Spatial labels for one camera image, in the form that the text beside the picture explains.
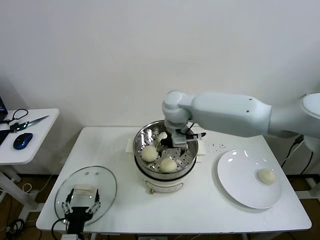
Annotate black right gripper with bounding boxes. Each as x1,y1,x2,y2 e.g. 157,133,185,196
154,136,191,156

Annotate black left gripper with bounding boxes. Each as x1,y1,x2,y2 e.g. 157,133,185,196
61,188,102,235

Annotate white steamed baozi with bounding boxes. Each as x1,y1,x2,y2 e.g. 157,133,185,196
141,145,159,162
159,157,178,174
156,132,168,146
257,168,277,186

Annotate glass pot lid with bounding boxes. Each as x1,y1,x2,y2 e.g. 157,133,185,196
54,165,118,227

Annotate stainless steel steamer basket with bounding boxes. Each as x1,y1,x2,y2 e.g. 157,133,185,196
124,120,208,179

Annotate white electric pot base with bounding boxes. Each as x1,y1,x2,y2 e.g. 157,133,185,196
134,154,201,195

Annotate white round plate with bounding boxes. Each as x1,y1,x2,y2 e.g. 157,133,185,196
216,149,283,210

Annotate white side table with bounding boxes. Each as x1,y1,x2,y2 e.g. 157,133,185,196
0,108,60,213

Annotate blue computer mouse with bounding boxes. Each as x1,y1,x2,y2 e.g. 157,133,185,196
12,132,33,151

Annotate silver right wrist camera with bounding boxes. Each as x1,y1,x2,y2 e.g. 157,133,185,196
171,131,190,146

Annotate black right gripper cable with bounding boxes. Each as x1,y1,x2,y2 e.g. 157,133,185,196
184,121,207,139

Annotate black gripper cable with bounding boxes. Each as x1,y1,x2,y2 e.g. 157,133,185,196
184,121,207,139
51,217,70,240

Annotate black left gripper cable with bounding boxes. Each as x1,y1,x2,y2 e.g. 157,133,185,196
51,217,70,240

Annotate black floor cables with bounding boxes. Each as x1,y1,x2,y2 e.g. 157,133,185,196
0,218,26,240

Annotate black handled scissors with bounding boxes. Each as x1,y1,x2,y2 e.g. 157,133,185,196
11,109,50,127

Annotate black hanging power cable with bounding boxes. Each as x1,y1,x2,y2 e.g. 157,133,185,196
281,134,315,176

